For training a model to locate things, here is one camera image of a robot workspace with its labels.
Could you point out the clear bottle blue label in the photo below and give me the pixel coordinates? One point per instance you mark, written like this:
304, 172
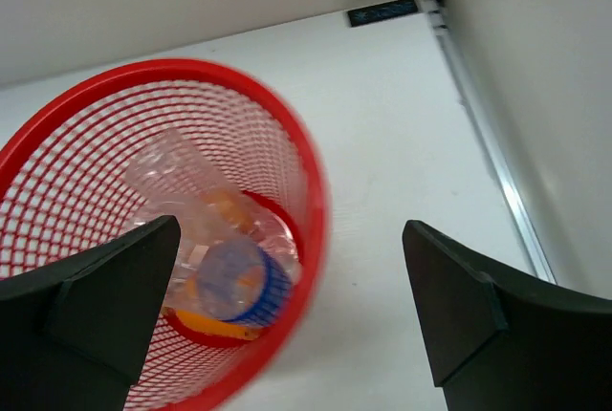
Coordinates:
239, 283

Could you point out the black right corner label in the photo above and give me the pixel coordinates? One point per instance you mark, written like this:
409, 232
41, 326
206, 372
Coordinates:
381, 12

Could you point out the orange soda bottle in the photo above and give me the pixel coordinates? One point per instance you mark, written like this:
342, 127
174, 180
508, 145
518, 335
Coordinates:
208, 326

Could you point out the clear bottle white cap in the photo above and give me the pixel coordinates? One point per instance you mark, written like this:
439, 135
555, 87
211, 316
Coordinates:
173, 175

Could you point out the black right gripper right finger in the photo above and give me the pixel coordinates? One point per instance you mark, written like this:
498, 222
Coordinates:
498, 338

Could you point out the red mesh plastic bin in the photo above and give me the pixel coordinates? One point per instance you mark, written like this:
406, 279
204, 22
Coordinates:
63, 191

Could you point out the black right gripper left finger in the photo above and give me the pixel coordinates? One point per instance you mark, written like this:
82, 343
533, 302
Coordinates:
75, 333

